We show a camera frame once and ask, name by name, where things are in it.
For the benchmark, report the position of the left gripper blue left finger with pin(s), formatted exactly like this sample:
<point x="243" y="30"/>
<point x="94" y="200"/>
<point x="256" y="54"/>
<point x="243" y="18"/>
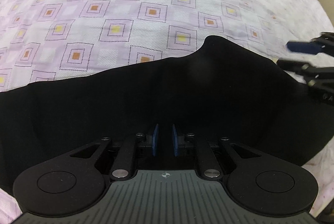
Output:
<point x="138" y="143"/>

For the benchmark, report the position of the purple patterned bed sheet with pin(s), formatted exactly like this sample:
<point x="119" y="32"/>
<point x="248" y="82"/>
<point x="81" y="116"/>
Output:
<point x="51" y="40"/>

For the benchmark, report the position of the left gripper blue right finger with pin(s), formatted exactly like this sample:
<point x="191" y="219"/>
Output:
<point x="191" y="143"/>

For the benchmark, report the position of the black pants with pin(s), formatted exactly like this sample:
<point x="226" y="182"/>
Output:
<point x="222" y="89"/>

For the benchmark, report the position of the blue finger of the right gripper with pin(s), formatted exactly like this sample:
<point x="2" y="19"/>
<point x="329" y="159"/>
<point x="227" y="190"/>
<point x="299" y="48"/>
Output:
<point x="303" y="47"/>

